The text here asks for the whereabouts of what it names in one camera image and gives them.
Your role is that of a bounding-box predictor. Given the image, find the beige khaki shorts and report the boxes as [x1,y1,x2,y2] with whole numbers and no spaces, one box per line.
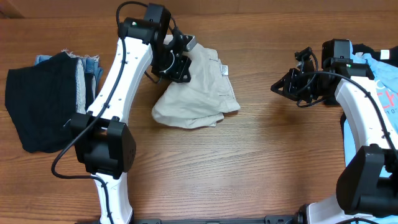
[152,44,241,129]

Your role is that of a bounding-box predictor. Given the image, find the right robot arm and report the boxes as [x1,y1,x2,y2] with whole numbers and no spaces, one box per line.
[271,39,397,223]

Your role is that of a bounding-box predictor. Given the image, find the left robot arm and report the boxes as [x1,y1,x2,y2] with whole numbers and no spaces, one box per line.
[71,3,196,223]

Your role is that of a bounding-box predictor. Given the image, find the light blue t-shirt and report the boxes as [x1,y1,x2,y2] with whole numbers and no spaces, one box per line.
[340,44,397,223]

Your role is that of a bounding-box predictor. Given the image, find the blue denim shorts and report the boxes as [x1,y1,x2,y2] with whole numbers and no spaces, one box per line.
[34,49,104,91]

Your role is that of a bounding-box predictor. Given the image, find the black garment right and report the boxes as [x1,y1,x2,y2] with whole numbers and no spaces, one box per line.
[323,43,398,106]

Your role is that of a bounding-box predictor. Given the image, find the black folded garment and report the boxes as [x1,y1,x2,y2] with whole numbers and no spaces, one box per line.
[4,51,100,154]

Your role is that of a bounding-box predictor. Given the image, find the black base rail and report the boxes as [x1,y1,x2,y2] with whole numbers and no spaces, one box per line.
[134,215,295,224]

